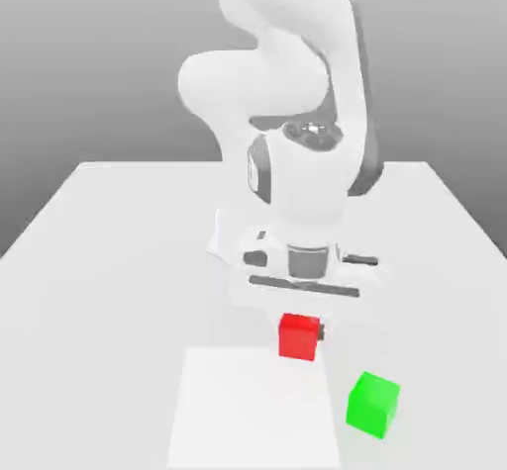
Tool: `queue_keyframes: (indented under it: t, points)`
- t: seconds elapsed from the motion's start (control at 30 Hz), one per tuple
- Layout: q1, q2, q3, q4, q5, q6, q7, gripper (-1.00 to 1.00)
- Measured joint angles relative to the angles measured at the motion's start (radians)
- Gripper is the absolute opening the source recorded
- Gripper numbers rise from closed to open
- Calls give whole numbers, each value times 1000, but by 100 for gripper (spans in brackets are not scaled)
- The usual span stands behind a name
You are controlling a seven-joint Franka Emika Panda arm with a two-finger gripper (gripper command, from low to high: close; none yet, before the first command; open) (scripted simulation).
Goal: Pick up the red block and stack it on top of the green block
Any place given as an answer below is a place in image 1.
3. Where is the small red cube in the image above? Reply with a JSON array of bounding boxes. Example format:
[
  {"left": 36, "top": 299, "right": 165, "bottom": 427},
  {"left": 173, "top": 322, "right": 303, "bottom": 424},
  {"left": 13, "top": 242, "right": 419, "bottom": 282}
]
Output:
[{"left": 277, "top": 312, "right": 321, "bottom": 363}]

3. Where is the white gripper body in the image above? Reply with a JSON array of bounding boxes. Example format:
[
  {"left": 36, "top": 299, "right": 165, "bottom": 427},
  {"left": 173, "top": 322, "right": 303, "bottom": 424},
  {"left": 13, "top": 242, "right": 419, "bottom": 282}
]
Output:
[{"left": 229, "top": 266, "right": 384, "bottom": 314}]

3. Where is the small green cube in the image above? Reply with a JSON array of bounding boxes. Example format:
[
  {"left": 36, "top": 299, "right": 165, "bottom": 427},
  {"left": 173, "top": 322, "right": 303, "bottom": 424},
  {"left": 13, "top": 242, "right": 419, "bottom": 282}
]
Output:
[{"left": 345, "top": 370, "right": 402, "bottom": 440}]

